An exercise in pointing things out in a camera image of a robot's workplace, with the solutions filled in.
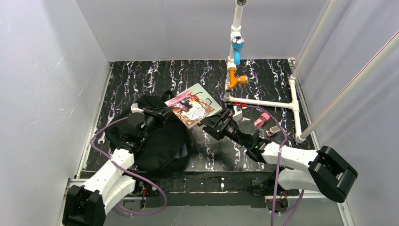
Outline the black student backpack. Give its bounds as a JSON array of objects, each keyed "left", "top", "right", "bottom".
[{"left": 105, "top": 90, "right": 191, "bottom": 172}]

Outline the pink illustrated book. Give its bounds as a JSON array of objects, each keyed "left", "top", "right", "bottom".
[{"left": 165, "top": 90, "right": 215, "bottom": 129}]

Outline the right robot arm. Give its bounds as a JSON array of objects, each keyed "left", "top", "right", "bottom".
[{"left": 201, "top": 108, "right": 359, "bottom": 203}]

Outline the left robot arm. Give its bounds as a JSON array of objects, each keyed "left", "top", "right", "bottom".
[{"left": 62, "top": 106, "right": 173, "bottom": 226}]

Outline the pink eraser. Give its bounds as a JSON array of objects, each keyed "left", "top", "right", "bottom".
[{"left": 254, "top": 113, "right": 270, "bottom": 129}]

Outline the orange flashlight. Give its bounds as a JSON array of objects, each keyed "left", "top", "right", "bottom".
[{"left": 227, "top": 67, "right": 248, "bottom": 90}]

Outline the silver wrench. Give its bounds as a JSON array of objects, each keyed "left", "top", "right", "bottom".
[{"left": 97, "top": 113, "right": 114, "bottom": 145}]

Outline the brown grey small stapler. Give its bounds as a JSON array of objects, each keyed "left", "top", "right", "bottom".
[{"left": 266, "top": 126, "right": 281, "bottom": 137}]

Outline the blue flashlight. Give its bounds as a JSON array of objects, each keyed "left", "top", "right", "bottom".
[{"left": 231, "top": 36, "right": 245, "bottom": 65}]

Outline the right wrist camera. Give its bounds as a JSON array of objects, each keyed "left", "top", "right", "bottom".
[{"left": 232, "top": 107, "right": 245, "bottom": 122}]

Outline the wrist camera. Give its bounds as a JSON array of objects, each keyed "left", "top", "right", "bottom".
[
  {"left": 232, "top": 107, "right": 245, "bottom": 122},
  {"left": 130, "top": 103, "right": 144, "bottom": 114}
]

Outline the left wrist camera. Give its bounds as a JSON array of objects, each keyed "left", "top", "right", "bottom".
[{"left": 130, "top": 103, "right": 144, "bottom": 114}]

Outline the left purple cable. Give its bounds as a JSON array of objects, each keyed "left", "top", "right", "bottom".
[{"left": 90, "top": 117, "right": 168, "bottom": 217}]

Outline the purple cable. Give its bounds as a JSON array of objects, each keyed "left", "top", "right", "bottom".
[
  {"left": 246, "top": 105, "right": 304, "bottom": 226},
  {"left": 90, "top": 117, "right": 168, "bottom": 217}
]

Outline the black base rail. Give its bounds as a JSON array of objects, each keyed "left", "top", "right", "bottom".
[{"left": 141, "top": 171, "right": 273, "bottom": 208}]

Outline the white pvc pipe frame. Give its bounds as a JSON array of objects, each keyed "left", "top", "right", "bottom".
[{"left": 223, "top": 0, "right": 399, "bottom": 144}]

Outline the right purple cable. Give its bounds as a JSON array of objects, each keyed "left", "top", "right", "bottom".
[{"left": 246, "top": 105, "right": 304, "bottom": 226}]

